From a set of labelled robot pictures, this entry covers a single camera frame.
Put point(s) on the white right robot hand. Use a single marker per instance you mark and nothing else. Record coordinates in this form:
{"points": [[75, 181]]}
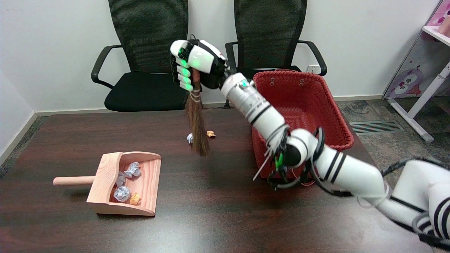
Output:
{"points": [[202, 58]]}

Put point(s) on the brown straw hand broom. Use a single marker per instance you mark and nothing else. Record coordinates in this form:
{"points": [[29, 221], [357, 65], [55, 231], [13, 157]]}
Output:
{"points": [[198, 133]]}

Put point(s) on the orange paper ball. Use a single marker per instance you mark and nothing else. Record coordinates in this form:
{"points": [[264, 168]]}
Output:
{"points": [[135, 199], [210, 133]]}

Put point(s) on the white paper ball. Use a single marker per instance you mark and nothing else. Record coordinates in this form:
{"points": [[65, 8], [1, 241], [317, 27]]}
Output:
{"points": [[132, 170], [190, 138], [122, 194], [120, 179]]}

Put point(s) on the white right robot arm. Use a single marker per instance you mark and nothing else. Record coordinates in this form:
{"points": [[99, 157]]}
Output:
{"points": [[337, 168]]}

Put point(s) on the wooden dustpan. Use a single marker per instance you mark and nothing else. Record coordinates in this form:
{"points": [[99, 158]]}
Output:
{"points": [[147, 182]]}

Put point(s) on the black mesh office chair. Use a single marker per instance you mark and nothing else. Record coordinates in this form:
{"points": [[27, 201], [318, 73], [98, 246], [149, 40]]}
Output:
{"points": [[151, 91], [267, 35]]}

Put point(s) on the red woven basket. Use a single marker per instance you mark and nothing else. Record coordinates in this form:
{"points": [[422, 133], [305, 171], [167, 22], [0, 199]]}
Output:
{"points": [[306, 105]]}

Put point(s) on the metal floor vent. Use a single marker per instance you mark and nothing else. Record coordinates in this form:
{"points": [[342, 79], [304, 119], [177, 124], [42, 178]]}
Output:
{"points": [[374, 127]]}

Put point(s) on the owl print side panel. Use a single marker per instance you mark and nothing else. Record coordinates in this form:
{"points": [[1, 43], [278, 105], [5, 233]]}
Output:
{"points": [[407, 80]]}

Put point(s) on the pink printed back panel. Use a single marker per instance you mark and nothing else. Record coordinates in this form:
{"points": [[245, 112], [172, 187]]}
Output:
{"points": [[441, 14]]}

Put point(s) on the white wall outlet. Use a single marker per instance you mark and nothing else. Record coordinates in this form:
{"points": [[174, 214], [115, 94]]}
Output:
{"points": [[312, 69]]}

